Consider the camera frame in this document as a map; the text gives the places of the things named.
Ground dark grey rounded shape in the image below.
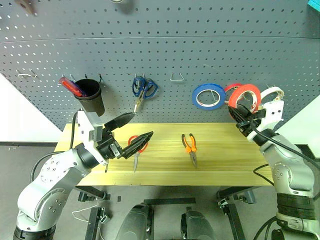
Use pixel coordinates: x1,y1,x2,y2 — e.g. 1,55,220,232
115,202,154,240
180,206,214,240

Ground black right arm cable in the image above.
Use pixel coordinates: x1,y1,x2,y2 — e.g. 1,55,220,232
248,126,320,187

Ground grey perforated metal pegboard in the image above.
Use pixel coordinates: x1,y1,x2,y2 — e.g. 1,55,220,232
0,0,320,131

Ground teal object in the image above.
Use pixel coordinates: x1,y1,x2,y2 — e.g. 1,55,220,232
306,0,320,13

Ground red handled tool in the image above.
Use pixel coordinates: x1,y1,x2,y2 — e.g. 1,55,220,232
58,76,84,98

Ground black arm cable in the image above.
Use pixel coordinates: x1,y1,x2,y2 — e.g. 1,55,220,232
30,111,80,182
248,126,320,187

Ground black metal table frame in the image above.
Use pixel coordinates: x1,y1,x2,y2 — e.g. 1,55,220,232
74,186,256,240

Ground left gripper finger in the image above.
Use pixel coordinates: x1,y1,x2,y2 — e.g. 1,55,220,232
104,112,137,132
121,130,154,160

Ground black lower body cable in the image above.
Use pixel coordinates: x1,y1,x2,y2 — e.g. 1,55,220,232
252,215,279,240

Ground orange black needle-nose pliers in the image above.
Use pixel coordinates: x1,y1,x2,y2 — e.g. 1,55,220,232
181,132,199,169

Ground wide red tape roll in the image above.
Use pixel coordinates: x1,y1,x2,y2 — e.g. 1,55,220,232
227,83,262,115

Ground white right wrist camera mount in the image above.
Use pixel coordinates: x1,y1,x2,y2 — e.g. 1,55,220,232
254,99,286,138

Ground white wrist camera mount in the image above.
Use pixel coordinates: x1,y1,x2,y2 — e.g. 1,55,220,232
254,99,286,138
76,109,110,167

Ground blurry grey round object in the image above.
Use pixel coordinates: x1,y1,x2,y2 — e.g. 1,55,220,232
109,0,136,14

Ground red handled scissors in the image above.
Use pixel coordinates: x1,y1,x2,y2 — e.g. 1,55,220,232
127,134,149,174

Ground white cord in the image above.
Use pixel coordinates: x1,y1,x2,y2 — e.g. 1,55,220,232
71,202,104,240

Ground thin red tape roll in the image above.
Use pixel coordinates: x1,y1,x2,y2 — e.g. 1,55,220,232
224,83,244,101

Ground silver wire hook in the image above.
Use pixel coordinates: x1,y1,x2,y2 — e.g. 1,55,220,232
169,72,185,82
16,67,38,80

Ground blue tape roll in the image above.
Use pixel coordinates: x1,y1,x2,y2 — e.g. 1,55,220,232
191,82,227,110

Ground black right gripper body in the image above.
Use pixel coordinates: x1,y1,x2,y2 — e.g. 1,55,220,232
236,109,266,137

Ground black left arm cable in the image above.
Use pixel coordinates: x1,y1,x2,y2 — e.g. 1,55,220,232
30,111,80,182

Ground blurry brown object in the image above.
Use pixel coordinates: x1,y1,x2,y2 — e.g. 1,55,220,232
14,0,39,17

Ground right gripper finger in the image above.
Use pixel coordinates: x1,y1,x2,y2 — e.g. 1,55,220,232
227,105,247,124
237,104,255,117

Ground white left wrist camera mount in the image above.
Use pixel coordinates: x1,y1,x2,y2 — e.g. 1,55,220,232
76,109,110,167

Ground black plastic cup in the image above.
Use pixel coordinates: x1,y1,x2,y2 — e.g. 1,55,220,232
74,73,106,118

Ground white tape roll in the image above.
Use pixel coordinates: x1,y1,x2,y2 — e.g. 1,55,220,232
258,85,285,104

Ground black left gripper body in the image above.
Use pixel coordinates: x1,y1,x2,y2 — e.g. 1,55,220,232
96,124,125,161

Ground blue handled scissors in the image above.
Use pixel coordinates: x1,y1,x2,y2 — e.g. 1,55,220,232
131,76,159,114

